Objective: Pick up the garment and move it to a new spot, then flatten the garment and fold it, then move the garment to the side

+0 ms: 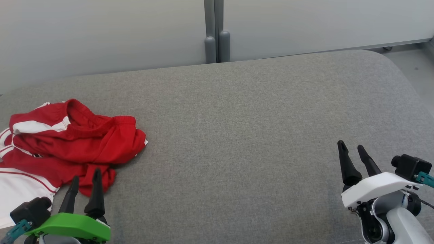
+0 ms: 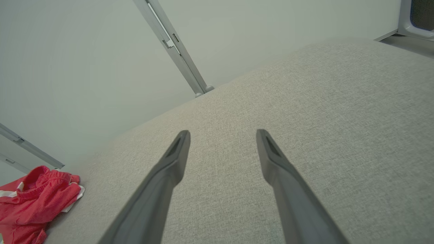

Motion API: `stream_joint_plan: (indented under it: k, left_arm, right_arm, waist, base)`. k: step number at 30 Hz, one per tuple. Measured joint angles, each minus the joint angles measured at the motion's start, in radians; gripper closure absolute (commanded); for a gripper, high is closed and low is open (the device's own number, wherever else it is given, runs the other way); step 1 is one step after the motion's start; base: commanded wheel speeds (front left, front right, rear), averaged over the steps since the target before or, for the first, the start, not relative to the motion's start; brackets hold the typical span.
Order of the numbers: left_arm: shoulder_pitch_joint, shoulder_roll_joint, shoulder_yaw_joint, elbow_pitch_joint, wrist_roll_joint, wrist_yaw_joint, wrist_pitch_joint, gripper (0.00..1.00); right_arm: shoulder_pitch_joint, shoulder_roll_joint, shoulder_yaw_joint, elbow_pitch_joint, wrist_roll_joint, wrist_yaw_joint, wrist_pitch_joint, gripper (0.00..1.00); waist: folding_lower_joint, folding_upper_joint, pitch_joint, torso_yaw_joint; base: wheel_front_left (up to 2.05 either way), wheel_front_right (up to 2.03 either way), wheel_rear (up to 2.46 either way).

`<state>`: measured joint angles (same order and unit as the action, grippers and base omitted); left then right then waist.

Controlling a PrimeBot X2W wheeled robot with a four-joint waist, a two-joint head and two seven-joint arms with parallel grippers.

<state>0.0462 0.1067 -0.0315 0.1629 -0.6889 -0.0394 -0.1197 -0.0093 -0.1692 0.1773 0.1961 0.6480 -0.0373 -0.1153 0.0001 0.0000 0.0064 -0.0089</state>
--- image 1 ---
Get red shorts with white band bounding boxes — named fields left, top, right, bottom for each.
left=9, top=98, right=149, bottom=166

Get right camera cable teal plug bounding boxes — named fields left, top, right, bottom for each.
left=415, top=171, right=434, bottom=189

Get grey fabric sofa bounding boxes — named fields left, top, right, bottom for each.
left=0, top=50, right=434, bottom=244

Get white partition panel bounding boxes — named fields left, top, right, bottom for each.
left=222, top=0, right=434, bottom=62
left=0, top=0, right=207, bottom=94

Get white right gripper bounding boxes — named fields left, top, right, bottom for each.
left=337, top=140, right=423, bottom=244

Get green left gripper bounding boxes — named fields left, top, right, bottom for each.
left=25, top=168, right=111, bottom=243

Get red and white jersey shirt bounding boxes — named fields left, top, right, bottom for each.
left=0, top=102, right=117, bottom=229

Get thin black right gripper cable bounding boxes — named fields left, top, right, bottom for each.
left=405, top=190, right=434, bottom=209

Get grey partition post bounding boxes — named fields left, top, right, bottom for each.
left=204, top=0, right=217, bottom=64
left=214, top=0, right=231, bottom=63

